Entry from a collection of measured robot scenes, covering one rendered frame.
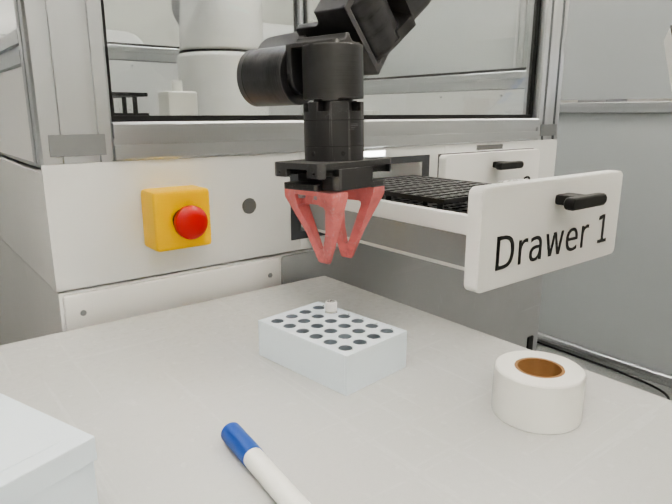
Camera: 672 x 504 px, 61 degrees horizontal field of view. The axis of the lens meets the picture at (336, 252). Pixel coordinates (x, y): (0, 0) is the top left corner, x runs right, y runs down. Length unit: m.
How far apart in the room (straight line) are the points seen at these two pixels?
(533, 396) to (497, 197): 0.22
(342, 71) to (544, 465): 0.36
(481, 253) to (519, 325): 0.76
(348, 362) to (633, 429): 0.23
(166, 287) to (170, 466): 0.37
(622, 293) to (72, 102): 2.17
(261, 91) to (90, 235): 0.28
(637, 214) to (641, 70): 0.52
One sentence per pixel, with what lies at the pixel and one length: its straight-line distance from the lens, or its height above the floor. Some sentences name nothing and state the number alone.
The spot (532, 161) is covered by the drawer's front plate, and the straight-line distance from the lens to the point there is 1.24.
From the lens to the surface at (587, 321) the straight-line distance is 2.61.
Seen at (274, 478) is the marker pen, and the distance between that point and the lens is 0.39.
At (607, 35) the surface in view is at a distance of 2.50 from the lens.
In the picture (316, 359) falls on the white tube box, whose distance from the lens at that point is 0.53.
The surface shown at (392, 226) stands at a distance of 0.70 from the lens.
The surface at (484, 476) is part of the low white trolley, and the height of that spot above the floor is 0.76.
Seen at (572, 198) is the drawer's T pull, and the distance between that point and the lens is 0.66.
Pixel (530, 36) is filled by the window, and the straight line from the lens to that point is 1.27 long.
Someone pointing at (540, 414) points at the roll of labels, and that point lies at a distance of 0.48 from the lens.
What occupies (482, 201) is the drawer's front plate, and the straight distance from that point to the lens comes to 0.58.
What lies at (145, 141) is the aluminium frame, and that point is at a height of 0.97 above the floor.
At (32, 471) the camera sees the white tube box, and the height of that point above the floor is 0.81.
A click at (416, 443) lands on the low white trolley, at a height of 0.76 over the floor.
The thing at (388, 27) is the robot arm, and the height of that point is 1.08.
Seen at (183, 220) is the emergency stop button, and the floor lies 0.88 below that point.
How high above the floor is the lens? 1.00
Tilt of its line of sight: 14 degrees down
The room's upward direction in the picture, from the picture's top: straight up
